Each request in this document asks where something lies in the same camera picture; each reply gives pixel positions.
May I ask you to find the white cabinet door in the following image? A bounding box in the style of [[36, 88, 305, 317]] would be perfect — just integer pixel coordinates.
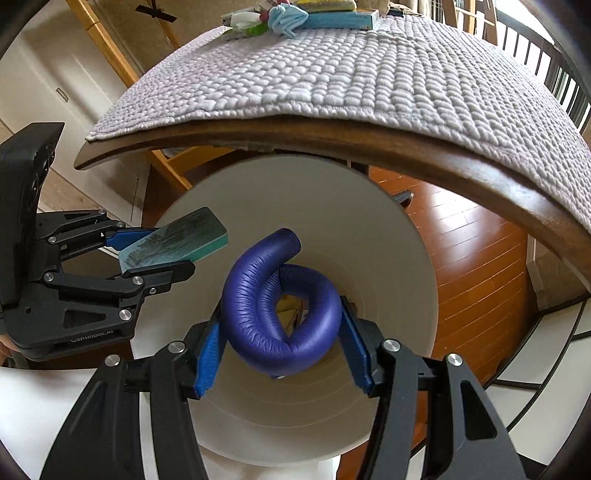
[[0, 18, 153, 222]]

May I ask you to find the blue flat box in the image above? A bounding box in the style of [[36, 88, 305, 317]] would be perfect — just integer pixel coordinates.
[[302, 10, 382, 32]]

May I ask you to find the wooden ladder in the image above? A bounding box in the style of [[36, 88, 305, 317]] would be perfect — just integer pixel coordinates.
[[455, 0, 499, 33]]

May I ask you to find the white round bin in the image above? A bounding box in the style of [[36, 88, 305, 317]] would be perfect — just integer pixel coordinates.
[[130, 154, 439, 462]]

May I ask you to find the white black-framed sliding door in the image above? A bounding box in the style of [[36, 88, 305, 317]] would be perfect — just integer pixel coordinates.
[[406, 295, 591, 480]]

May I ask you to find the teal pencil case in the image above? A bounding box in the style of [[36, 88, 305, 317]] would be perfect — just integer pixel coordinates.
[[119, 207, 229, 277]]

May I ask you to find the dark balcony railing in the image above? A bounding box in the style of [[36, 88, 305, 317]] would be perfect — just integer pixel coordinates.
[[416, 0, 591, 125]]

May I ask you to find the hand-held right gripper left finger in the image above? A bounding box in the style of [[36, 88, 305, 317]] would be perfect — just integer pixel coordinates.
[[39, 307, 227, 480]]

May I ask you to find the lavender quilted mat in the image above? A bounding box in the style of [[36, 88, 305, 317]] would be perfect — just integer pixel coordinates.
[[85, 16, 591, 227]]

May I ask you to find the pale green packet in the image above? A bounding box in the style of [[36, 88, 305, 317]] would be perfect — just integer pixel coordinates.
[[221, 10, 273, 37]]

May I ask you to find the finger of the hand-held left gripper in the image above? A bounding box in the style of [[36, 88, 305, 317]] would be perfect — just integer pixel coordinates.
[[39, 210, 160, 259], [28, 261, 197, 331]]

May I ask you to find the blue face mask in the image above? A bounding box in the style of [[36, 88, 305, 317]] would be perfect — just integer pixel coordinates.
[[270, 4, 310, 40]]

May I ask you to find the wooden bunk bed frame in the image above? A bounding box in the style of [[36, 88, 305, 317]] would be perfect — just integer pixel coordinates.
[[65, 0, 236, 192]]

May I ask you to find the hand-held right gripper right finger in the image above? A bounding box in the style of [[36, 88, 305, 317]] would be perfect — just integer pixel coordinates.
[[339, 295, 527, 480]]

